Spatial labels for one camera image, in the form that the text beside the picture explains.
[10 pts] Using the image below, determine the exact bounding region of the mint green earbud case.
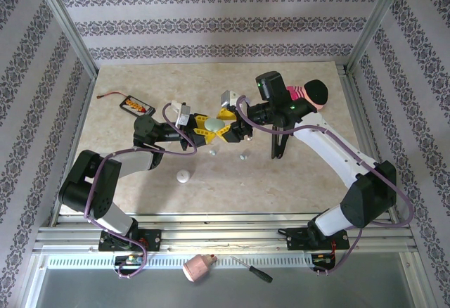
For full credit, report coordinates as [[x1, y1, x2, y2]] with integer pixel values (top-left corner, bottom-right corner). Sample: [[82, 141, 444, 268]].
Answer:
[[205, 117, 226, 134]]

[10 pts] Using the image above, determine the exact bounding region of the black folding stand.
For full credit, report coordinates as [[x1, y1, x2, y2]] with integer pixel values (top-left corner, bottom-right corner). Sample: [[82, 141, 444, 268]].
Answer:
[[270, 132, 290, 160]]

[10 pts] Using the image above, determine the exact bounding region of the pink plush doll black hat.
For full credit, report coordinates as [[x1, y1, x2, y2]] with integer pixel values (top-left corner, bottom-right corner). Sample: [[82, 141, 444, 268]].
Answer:
[[285, 79, 330, 110]]

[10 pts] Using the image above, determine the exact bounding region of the small electronics board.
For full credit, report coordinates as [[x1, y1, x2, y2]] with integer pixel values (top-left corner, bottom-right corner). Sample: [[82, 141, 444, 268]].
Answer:
[[115, 253, 146, 267], [311, 252, 335, 267]]

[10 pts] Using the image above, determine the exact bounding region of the pink cylindrical bottle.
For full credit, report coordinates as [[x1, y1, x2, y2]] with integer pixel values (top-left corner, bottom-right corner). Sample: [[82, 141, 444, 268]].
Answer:
[[182, 253, 219, 283]]

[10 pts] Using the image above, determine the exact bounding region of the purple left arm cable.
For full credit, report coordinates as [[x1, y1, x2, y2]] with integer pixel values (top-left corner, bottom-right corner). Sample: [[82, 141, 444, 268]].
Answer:
[[83, 103, 198, 281]]

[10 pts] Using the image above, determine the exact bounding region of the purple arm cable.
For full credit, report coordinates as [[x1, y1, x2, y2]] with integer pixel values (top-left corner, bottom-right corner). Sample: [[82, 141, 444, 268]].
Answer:
[[83, 103, 198, 281], [236, 96, 416, 276]]

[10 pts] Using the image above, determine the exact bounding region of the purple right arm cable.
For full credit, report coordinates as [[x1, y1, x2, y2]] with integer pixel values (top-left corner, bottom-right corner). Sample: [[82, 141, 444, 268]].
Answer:
[[236, 96, 416, 276]]

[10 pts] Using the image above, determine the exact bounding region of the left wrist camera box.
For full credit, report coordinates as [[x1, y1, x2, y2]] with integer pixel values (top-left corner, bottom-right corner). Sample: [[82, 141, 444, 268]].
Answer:
[[171, 101, 193, 127]]

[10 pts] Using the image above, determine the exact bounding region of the black battery pack with wires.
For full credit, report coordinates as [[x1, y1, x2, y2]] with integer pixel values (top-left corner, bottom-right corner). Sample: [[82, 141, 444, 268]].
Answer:
[[119, 96, 157, 122]]

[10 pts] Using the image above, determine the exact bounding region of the red black power wire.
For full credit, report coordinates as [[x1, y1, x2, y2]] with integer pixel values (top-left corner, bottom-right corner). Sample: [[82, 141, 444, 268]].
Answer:
[[96, 91, 129, 100]]

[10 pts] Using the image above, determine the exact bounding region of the aluminium side rail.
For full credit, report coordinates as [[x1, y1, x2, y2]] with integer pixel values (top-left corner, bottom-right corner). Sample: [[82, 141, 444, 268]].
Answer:
[[335, 63, 400, 223]]

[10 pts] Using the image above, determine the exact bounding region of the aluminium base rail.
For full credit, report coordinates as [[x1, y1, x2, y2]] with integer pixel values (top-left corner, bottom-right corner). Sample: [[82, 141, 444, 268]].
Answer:
[[33, 211, 421, 255]]

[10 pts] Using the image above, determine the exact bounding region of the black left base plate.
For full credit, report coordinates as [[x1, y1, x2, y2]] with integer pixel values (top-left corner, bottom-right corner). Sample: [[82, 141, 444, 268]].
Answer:
[[99, 229, 163, 252]]

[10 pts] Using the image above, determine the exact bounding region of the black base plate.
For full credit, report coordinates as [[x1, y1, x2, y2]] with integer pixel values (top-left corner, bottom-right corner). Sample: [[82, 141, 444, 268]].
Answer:
[[99, 229, 163, 252], [285, 226, 349, 252]]

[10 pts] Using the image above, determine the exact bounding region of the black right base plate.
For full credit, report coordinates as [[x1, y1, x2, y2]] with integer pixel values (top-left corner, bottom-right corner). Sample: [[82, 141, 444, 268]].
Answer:
[[285, 226, 349, 252]]

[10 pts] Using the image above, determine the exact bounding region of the white slotted cable duct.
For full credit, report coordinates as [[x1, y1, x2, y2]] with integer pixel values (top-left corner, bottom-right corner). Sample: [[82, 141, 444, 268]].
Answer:
[[47, 254, 314, 269]]

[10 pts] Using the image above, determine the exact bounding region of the aluminium frame post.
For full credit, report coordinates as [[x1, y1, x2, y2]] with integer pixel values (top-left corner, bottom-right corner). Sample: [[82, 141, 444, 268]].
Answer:
[[30, 0, 98, 77], [346, 0, 411, 73]]

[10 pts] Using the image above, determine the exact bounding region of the black handled screwdriver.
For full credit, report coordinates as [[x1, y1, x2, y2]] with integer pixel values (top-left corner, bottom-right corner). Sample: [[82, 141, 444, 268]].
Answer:
[[230, 255, 274, 283]]

